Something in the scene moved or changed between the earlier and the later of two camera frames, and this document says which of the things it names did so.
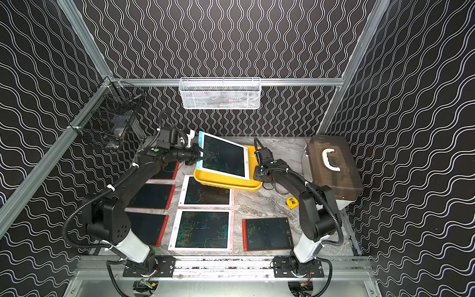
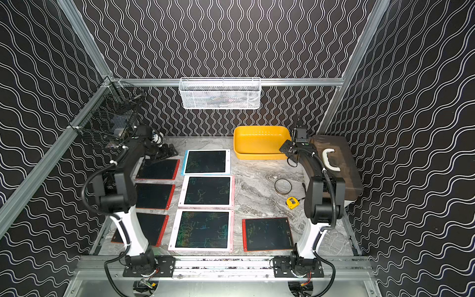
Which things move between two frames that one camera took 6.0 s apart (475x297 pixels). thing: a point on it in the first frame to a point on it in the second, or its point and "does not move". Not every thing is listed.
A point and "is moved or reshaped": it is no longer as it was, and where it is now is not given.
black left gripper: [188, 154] to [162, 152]
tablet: [229, 158] is moved or reshaped
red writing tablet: [266, 234] does not move
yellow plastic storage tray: [213, 179] to [260, 142]
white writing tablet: [194, 193] does not move
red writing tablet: [153, 197] does not move
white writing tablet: [203, 230] does not move
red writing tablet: [168, 171] does not move
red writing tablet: [149, 227] does not move
